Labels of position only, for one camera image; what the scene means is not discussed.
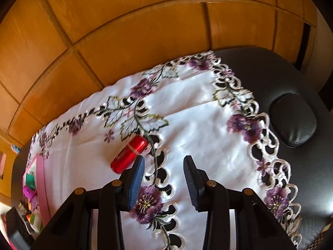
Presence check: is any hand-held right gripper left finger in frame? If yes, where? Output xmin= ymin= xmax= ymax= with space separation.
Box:
xmin=32 ymin=155 xmax=145 ymax=250

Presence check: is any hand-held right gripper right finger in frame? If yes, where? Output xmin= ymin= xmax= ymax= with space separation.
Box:
xmin=183 ymin=155 xmax=294 ymax=250

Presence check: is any green and white toy bottle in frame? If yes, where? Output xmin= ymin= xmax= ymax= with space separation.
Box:
xmin=29 ymin=212 xmax=43 ymax=232

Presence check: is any shiny red cylinder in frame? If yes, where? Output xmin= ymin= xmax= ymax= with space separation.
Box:
xmin=111 ymin=136 xmax=148 ymax=174

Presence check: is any purple plastic toy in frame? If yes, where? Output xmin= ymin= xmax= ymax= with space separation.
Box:
xmin=23 ymin=185 xmax=39 ymax=210

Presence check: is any pink cardboard box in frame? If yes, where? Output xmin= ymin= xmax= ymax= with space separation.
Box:
xmin=23 ymin=154 xmax=51 ymax=233

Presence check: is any white embroidered floral tablecloth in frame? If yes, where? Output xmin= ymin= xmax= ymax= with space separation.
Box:
xmin=27 ymin=51 xmax=303 ymax=250

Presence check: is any black padded cushion plug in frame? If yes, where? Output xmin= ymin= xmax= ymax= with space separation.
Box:
xmin=269 ymin=93 xmax=317 ymax=147

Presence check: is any black padded table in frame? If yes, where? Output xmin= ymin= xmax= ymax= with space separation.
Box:
xmin=10 ymin=45 xmax=333 ymax=250

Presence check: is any dark woven mesh seat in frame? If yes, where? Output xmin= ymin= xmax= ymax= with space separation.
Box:
xmin=304 ymin=224 xmax=333 ymax=250

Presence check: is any wooden wardrobe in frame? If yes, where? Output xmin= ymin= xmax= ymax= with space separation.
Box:
xmin=0 ymin=0 xmax=319 ymax=201

